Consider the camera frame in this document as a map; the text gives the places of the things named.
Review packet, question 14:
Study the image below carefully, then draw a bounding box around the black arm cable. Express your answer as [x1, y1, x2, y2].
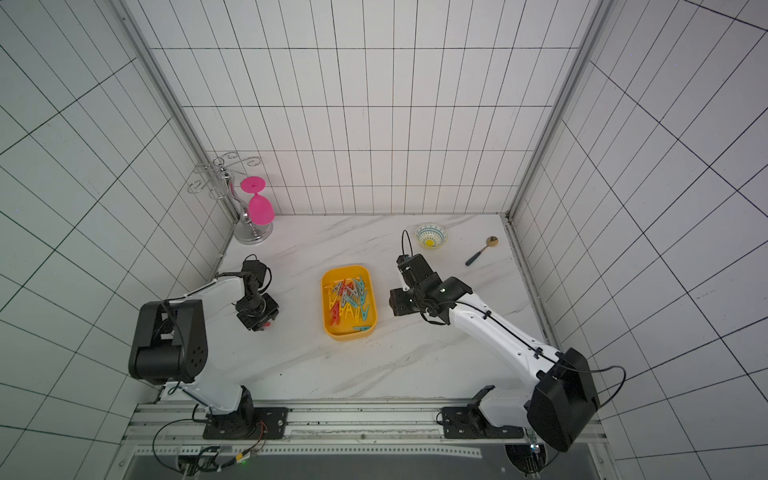
[400, 229, 627, 409]
[151, 253, 274, 475]

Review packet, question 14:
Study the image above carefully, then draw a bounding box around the patterned yellow blue bowl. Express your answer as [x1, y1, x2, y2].
[415, 222, 448, 250]

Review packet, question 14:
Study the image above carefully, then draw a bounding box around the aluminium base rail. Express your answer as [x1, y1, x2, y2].
[125, 400, 607, 460]

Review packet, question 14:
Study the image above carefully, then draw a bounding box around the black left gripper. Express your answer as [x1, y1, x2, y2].
[236, 292, 279, 333]

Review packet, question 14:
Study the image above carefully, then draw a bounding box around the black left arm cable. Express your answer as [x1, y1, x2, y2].
[151, 253, 274, 475]

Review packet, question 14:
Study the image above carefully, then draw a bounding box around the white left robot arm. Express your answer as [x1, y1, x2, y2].
[128, 254, 279, 418]

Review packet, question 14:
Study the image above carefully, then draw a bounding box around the yellow storage box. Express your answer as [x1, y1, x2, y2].
[321, 265, 378, 341]

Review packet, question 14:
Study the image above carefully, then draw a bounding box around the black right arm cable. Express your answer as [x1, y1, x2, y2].
[400, 229, 627, 409]

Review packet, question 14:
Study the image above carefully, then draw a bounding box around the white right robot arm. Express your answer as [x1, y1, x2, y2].
[389, 254, 600, 452]

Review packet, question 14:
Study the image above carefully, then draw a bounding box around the pink plastic wine glass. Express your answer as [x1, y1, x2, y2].
[240, 176, 276, 226]

